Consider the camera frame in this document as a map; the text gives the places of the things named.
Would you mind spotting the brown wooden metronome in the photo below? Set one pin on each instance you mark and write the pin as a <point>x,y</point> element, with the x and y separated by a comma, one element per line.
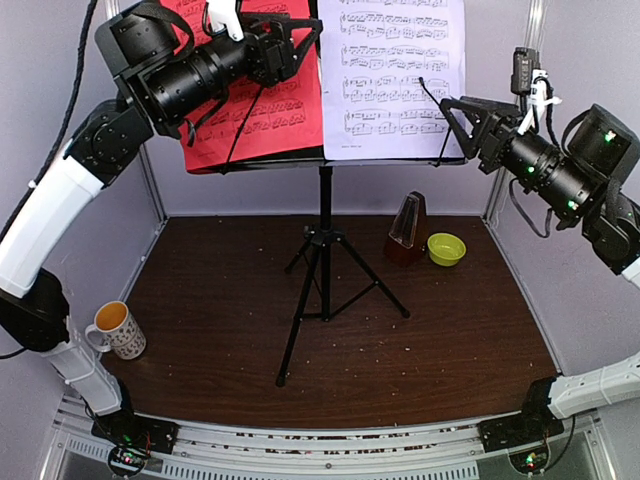
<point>407,237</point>

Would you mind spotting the yellow-green bowl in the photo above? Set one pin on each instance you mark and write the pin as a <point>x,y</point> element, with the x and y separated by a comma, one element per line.
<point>445,249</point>

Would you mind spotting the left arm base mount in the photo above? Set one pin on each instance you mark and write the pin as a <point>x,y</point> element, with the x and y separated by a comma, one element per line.
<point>134,439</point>

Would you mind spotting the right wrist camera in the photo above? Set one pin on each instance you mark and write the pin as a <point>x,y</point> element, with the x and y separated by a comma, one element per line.
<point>530,83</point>

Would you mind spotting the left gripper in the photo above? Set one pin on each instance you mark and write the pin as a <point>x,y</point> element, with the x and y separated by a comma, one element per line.
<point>284,61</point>

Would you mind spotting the patterned white mug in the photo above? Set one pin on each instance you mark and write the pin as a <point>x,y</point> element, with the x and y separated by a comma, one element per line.
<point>114,329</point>

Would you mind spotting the red sheet music page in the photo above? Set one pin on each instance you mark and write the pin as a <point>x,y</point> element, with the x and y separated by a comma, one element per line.
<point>255,123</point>

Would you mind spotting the black music stand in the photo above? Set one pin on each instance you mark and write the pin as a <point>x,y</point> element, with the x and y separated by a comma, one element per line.
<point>315,297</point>

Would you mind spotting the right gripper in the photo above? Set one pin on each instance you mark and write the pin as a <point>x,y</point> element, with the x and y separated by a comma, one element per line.
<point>497,133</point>

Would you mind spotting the white sheet music page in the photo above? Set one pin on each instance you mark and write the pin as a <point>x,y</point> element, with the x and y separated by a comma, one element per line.
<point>385,66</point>

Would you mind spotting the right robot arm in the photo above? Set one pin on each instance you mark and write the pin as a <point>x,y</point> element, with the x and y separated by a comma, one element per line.
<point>581,181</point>

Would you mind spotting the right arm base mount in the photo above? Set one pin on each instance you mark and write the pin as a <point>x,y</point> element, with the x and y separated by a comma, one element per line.
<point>526,433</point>

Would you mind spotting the left aluminium corner post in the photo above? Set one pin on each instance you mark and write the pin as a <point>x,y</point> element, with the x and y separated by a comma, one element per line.
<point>112,8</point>

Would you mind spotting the aluminium front frame rail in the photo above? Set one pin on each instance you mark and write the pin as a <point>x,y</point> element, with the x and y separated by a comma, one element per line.
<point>450,450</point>

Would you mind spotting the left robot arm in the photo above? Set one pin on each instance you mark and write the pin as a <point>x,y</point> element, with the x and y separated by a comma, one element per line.
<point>161,81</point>

